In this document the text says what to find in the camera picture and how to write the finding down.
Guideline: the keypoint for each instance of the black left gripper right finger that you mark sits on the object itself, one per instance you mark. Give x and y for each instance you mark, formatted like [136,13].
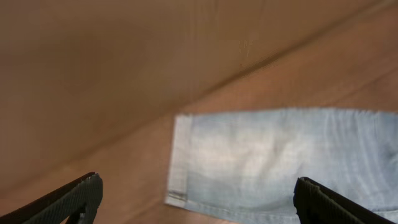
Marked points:
[317,204]

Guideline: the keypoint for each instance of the light blue denim shorts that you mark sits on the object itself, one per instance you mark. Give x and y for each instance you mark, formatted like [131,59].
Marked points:
[243,166]

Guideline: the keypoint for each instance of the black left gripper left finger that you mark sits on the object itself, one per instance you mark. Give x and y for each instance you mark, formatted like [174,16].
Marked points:
[75,202]

